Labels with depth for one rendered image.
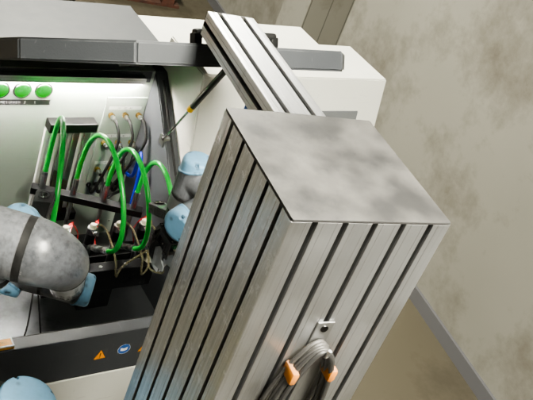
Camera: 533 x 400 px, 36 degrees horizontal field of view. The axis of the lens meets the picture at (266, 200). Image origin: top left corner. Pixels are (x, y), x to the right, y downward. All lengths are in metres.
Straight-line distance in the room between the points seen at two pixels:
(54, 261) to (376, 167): 0.56
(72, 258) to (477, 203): 3.01
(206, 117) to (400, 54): 2.53
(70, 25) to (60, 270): 1.21
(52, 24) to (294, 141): 1.44
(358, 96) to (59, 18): 0.95
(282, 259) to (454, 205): 3.32
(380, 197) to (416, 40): 3.60
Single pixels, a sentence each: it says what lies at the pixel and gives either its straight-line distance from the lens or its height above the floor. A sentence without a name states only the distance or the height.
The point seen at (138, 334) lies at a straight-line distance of 2.36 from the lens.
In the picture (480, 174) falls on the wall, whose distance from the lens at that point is 4.20.
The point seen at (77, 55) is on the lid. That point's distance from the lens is 1.46.
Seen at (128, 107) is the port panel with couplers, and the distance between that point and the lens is 2.52.
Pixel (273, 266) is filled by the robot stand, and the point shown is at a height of 1.95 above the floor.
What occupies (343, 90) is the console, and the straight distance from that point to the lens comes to 2.66.
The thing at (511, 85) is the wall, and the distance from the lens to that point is 4.10.
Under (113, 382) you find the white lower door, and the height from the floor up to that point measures 0.74.
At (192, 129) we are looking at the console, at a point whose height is 1.39.
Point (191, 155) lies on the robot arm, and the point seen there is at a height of 1.57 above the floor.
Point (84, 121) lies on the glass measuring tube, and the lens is 2.47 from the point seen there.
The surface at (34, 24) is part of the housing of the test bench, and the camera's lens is 2.46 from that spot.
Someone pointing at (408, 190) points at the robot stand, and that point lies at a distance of 1.16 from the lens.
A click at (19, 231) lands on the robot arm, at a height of 1.68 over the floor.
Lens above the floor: 2.57
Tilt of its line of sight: 32 degrees down
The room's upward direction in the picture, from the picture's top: 22 degrees clockwise
